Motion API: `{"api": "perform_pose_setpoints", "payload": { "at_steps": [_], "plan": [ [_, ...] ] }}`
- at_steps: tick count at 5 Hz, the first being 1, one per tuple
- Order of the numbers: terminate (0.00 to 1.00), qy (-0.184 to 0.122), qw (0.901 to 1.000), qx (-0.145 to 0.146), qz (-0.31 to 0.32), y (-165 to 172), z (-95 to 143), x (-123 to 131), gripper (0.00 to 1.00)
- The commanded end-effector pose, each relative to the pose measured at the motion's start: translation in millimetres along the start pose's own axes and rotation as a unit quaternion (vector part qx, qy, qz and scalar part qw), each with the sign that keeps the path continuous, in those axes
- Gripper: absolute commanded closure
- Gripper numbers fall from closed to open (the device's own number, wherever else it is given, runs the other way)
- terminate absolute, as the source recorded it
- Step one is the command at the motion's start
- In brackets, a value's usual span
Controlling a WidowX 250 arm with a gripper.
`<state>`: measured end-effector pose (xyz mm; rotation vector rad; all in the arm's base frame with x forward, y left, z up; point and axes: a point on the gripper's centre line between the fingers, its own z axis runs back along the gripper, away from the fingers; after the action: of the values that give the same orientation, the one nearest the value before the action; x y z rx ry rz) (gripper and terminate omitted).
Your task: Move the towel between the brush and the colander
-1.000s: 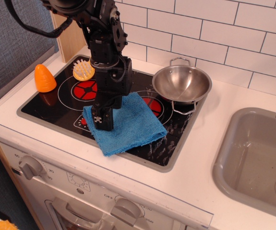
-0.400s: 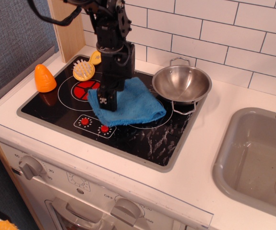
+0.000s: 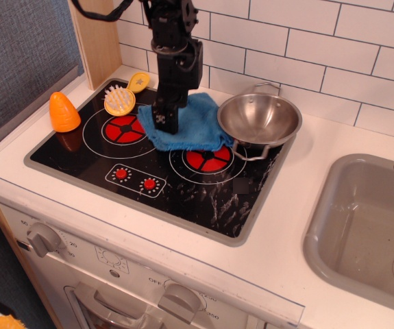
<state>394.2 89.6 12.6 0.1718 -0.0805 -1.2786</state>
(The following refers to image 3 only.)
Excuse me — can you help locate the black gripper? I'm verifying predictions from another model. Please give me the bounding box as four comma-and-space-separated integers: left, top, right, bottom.
151, 38, 203, 134

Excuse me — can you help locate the blue towel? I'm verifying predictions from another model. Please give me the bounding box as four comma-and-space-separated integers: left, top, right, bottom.
137, 93, 233, 151

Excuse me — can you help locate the steel bowl with handles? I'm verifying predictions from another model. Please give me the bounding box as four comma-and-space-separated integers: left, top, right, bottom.
217, 82, 303, 162

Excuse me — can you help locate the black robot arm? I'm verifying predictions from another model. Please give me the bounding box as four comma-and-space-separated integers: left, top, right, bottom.
142, 1, 203, 134

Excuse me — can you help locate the yellow dish brush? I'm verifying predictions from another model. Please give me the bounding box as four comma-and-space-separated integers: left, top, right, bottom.
104, 72, 151, 117

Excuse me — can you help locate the black toy stove top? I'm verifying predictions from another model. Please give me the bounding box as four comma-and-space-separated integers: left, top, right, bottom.
25, 89, 291, 246

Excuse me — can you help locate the orange toy carrot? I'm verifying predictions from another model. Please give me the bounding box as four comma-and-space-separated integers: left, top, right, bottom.
49, 92, 81, 133

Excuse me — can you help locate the left grey oven knob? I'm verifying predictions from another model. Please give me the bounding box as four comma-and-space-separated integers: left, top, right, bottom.
27, 223, 62, 258

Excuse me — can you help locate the grey oven knob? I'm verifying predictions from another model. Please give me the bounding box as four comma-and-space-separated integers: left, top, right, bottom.
27, 223, 62, 258
158, 284, 202, 324

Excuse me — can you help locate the right grey oven knob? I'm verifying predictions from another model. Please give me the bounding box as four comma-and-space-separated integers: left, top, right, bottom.
158, 284, 202, 324

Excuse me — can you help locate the grey sink basin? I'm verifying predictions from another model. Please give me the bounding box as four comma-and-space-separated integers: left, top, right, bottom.
304, 154, 394, 310

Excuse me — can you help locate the orange fuzzy object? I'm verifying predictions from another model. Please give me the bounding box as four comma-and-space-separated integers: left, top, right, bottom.
0, 315, 26, 329

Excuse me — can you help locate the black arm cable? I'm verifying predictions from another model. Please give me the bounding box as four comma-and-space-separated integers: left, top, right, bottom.
71, 0, 134, 22

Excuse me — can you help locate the grey oven door handle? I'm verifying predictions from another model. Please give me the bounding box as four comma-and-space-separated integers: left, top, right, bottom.
73, 282, 164, 328

